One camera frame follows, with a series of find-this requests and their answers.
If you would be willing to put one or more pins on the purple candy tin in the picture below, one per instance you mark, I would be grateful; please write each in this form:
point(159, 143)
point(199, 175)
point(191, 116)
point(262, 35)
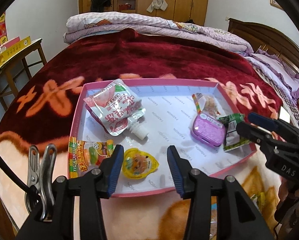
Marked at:
point(208, 130)

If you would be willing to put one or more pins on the wooden headboard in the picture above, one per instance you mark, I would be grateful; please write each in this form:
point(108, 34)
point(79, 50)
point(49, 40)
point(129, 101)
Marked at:
point(268, 39)

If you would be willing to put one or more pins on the pink shallow cardboard box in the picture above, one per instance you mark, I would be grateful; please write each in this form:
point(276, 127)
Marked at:
point(170, 112)

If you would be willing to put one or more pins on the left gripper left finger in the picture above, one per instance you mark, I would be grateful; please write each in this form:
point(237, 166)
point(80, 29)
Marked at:
point(97, 184)

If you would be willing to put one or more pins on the orange burger gummy packet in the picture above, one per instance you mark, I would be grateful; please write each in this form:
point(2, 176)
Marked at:
point(83, 156)

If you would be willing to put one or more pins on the folded purple quilt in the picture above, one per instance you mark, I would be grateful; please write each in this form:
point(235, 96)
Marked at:
point(96, 23)

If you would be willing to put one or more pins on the wooden side table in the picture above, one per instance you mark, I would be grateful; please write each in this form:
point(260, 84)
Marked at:
point(20, 57)

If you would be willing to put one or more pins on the yellow jelly cup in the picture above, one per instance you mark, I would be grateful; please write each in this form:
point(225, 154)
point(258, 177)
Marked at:
point(138, 164)

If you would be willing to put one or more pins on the clear rainbow candy packet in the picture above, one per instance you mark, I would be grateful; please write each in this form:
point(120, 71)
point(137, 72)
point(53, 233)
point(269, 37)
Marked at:
point(206, 104)

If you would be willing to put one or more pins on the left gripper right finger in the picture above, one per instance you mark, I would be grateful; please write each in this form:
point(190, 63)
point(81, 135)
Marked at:
point(237, 216)

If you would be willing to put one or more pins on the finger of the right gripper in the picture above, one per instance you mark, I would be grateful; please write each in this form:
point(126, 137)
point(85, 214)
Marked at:
point(284, 129)
point(263, 139)

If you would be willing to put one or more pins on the white smartphone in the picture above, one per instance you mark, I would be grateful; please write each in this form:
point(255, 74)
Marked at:
point(284, 115)

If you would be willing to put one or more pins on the beige cloth on wardrobe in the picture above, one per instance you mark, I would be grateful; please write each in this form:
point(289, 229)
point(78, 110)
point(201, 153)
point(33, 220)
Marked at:
point(157, 5)

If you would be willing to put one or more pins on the yellow flat box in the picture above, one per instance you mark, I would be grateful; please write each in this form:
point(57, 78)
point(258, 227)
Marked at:
point(11, 48)

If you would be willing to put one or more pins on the white red drink pouch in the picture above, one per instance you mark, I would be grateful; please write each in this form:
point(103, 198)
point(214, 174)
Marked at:
point(117, 108)

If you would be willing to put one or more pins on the purple ruffled pillow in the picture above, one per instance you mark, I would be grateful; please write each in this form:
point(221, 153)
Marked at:
point(283, 79)

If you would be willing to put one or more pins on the yellow candy packet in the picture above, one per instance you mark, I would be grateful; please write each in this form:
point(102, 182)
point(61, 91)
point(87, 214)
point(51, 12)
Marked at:
point(259, 200)

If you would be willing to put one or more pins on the metal spring clip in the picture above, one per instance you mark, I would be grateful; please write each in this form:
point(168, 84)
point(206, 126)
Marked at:
point(39, 180)

